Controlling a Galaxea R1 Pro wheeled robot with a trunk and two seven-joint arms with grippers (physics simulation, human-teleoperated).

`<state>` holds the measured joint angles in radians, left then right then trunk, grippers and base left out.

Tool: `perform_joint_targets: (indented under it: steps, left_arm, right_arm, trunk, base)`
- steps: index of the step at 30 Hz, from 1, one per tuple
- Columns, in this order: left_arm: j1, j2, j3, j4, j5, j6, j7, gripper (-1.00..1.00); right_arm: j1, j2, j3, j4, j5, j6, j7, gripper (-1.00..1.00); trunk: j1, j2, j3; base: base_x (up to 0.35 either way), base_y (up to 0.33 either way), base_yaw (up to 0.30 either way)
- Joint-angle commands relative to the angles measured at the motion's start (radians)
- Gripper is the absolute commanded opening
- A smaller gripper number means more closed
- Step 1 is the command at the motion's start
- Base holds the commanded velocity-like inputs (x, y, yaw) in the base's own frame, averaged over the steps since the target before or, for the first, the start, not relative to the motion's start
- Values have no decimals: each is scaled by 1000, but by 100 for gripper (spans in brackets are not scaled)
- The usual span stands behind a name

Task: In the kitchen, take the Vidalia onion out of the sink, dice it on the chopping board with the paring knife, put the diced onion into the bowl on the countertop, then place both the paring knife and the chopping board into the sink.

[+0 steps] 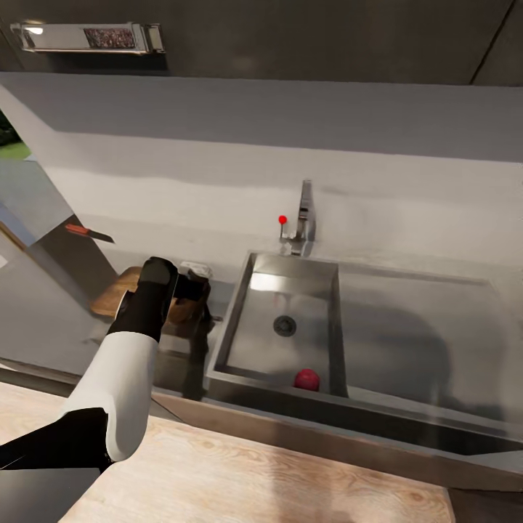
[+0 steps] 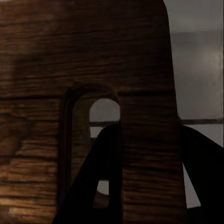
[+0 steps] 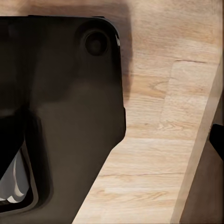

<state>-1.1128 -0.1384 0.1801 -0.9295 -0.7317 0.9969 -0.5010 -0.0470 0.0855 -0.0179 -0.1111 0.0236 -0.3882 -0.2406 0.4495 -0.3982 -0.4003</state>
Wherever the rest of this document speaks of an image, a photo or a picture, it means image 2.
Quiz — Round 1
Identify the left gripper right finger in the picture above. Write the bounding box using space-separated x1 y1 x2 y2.
179 125 224 224

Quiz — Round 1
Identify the cutting board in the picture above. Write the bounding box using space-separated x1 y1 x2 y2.
0 0 188 224

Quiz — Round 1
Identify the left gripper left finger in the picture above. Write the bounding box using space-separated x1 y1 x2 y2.
52 124 122 224

